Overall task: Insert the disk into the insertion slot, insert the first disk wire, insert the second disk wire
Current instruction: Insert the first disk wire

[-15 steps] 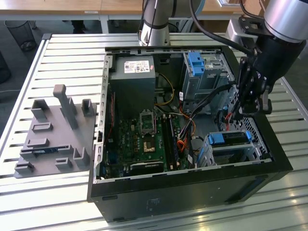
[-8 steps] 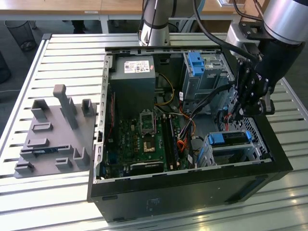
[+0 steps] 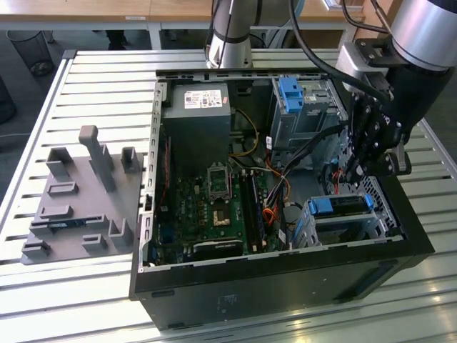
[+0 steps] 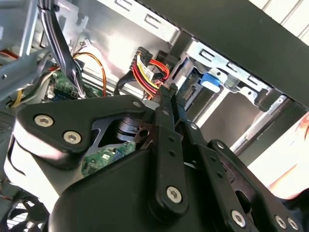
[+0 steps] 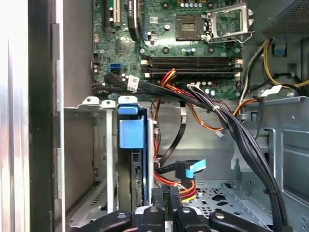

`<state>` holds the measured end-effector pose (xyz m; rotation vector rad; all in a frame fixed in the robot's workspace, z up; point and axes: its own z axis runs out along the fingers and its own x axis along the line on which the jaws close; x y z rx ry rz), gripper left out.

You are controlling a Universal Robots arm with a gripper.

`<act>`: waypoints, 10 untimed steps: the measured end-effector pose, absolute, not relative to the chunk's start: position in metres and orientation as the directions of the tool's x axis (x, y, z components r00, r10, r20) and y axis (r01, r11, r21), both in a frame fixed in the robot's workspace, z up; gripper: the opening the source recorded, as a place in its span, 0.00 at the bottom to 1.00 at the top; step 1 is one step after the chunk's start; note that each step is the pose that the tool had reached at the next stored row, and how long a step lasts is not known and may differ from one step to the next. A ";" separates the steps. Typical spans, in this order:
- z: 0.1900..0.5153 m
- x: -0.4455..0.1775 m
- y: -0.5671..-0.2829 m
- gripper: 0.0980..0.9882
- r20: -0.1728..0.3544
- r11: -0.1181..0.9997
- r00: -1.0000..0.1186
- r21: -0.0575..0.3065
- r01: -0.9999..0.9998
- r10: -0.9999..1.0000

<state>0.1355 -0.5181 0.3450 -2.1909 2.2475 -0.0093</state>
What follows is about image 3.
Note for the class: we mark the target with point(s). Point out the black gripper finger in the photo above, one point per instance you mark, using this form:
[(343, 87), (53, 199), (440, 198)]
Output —
[(389, 164), (367, 132)]

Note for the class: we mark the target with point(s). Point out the hard disk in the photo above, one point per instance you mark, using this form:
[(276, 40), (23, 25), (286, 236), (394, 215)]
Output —
[(321, 207)]

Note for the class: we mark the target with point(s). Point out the metal disk bay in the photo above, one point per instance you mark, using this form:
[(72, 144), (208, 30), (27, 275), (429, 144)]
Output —
[(382, 227)]

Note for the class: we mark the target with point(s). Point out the black RAM slot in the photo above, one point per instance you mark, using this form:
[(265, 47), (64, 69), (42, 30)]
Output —
[(245, 207)]

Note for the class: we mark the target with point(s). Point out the metal optical drive bay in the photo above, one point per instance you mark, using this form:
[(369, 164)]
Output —
[(303, 123)]

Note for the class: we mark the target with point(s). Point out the blue plastic drive latch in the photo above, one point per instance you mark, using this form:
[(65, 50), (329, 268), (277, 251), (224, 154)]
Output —
[(291, 96)]

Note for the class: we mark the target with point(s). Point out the dark RAM stick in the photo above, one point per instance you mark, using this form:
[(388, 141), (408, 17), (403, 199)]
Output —
[(257, 214)]

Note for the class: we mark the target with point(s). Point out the CPU socket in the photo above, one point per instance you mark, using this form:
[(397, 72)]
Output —
[(218, 180)]

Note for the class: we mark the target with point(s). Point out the grey power supply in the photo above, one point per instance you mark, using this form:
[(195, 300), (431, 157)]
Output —
[(196, 135)]

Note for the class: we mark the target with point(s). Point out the black PC case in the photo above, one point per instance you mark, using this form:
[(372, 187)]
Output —
[(250, 289)]

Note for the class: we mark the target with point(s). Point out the black graphics card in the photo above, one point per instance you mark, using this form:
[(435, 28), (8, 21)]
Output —
[(218, 250)]

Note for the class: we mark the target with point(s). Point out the green motherboard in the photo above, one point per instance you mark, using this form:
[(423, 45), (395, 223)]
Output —
[(193, 214)]

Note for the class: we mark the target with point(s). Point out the grey parts rack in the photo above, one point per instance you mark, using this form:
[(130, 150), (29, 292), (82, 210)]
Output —
[(78, 214)]

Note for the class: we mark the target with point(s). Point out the green RAM stick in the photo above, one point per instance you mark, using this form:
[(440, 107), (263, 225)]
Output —
[(66, 226)]

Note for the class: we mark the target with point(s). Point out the black mesh waste basket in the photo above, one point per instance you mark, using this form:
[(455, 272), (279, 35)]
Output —
[(28, 50)]

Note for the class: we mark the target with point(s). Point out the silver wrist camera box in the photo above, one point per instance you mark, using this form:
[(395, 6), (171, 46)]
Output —
[(351, 60)]

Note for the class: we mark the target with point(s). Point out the light blue plastic bracket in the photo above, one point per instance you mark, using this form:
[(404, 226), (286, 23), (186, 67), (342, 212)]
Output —
[(303, 228)]

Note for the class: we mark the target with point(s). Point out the wooden desk white frame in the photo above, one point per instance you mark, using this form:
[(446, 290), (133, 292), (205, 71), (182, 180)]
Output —
[(71, 9), (178, 9)]

